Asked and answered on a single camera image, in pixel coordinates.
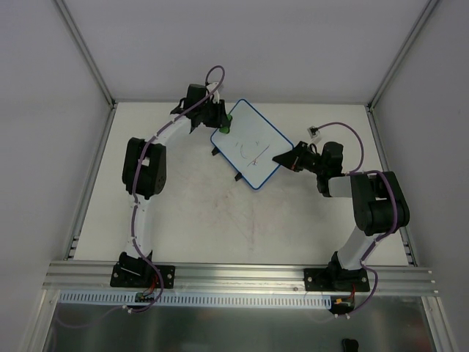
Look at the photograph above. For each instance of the aluminium mounting rail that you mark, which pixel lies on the aluminium mounting rail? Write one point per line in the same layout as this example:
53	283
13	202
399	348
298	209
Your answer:
233	278

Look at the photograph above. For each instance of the right aluminium frame post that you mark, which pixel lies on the right aluminium frame post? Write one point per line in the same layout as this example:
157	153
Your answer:
418	26

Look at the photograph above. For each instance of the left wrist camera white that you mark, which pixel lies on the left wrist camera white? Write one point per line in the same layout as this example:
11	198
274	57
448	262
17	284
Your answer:
213	92

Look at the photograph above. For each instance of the aluminium frame post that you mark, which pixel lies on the aluminium frame post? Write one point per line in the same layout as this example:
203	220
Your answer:
418	26
83	49

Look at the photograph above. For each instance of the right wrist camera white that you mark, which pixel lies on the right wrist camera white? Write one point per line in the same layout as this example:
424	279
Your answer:
314	134

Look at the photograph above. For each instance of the blue framed whiteboard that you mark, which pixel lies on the blue framed whiteboard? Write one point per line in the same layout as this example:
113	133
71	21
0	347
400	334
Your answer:
251	144

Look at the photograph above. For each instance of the left aluminium frame post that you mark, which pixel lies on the left aluminium frame post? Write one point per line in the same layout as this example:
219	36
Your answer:
83	49

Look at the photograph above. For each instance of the black object bottom edge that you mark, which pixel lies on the black object bottom edge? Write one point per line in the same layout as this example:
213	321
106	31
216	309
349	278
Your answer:
350	345

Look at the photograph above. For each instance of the green bone-shaped eraser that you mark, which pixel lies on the green bone-shaped eraser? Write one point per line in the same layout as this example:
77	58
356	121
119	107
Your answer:
226	124

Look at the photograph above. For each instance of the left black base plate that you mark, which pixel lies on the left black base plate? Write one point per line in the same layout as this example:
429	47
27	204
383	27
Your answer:
125	278

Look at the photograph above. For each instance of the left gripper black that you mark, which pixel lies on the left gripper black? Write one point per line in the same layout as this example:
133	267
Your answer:
218	115

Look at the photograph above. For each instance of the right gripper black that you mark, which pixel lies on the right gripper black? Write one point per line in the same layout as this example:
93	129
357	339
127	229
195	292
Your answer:
300	157

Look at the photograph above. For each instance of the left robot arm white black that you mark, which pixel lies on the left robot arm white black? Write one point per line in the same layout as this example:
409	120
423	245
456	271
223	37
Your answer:
144	176

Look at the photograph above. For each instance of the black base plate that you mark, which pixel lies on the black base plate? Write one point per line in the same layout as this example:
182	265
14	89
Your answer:
325	279
125	278

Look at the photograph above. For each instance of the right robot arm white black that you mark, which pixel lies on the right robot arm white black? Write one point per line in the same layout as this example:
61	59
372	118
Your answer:
379	210

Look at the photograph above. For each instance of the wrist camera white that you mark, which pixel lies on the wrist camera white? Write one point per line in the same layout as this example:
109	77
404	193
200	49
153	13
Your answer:
314	134
213	92

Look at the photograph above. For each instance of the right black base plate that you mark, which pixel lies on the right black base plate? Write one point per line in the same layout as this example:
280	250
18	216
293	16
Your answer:
325	279

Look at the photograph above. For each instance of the white slotted cable duct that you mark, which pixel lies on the white slotted cable duct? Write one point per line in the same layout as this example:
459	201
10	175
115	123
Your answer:
187	299

